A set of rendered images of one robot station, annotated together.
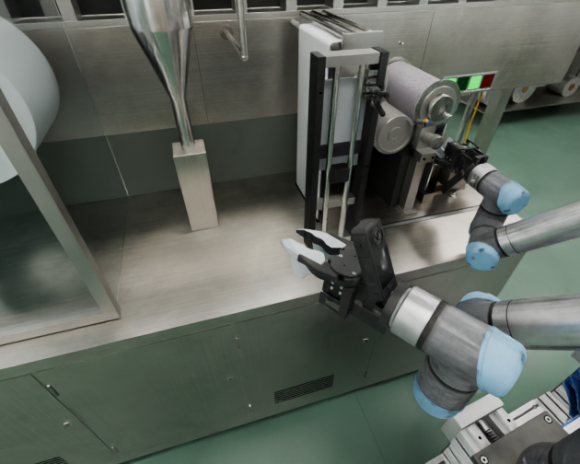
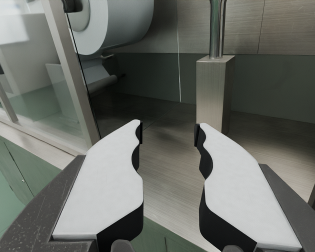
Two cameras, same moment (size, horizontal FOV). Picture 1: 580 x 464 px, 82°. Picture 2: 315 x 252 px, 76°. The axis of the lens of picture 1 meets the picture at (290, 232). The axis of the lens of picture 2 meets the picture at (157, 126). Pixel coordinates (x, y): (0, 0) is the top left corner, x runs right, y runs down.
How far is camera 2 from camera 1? 49 cm
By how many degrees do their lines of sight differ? 45
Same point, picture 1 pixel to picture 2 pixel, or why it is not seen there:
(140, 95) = (208, 22)
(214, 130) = (261, 61)
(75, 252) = (74, 96)
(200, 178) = (214, 88)
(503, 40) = not seen: outside the picture
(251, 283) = not seen: hidden behind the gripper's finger
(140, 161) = (194, 77)
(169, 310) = not seen: hidden behind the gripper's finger
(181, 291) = (145, 174)
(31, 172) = (50, 14)
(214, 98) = (271, 29)
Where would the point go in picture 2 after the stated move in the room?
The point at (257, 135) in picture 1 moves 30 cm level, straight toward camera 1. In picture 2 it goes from (308, 75) to (277, 105)
